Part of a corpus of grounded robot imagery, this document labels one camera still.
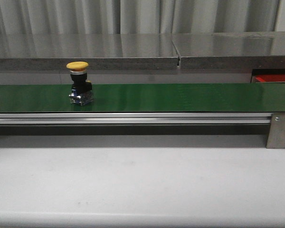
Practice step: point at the grey stone slab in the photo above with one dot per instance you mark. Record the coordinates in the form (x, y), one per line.
(102, 52)
(248, 50)

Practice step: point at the right grey stone slab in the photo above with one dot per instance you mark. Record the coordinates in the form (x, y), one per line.
(248, 50)

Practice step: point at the white pleated curtain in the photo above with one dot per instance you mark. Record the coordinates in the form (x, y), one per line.
(136, 16)

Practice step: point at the steel conveyor support bracket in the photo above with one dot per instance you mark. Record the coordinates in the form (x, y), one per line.
(276, 137)

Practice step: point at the aluminium conveyor side rail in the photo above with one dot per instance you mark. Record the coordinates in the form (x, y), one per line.
(136, 118)

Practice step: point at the green conveyor belt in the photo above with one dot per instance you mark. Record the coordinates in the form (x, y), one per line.
(256, 97)

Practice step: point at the red plastic tray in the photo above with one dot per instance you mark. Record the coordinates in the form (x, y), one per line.
(270, 78)

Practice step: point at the left grey stone slab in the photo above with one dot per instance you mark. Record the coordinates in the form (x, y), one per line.
(102, 52)

